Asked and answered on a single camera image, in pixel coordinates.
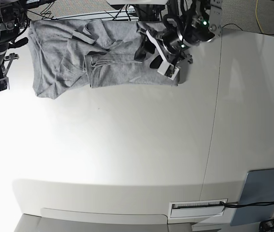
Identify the white cable grommet plate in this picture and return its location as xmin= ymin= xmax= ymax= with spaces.
xmin=168 ymin=199 xmax=228 ymax=219

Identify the blue-grey flat panel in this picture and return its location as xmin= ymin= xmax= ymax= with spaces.
xmin=230 ymin=168 xmax=274 ymax=226

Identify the yellow cable on floor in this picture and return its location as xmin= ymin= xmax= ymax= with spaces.
xmin=255 ymin=0 xmax=264 ymax=33

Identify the grey T-shirt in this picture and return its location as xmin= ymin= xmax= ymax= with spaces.
xmin=28 ymin=19 xmax=178 ymax=99

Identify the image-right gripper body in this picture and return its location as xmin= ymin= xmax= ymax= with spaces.
xmin=137 ymin=27 xmax=193 ymax=68

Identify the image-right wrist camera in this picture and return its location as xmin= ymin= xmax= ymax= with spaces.
xmin=157 ymin=62 xmax=180 ymax=81

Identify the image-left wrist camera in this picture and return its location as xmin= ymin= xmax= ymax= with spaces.
xmin=0 ymin=77 xmax=10 ymax=92

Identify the black device bottom right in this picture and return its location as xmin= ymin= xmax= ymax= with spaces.
xmin=259 ymin=219 xmax=274 ymax=232

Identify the black cable on table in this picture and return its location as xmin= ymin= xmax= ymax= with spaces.
xmin=219 ymin=199 xmax=274 ymax=209

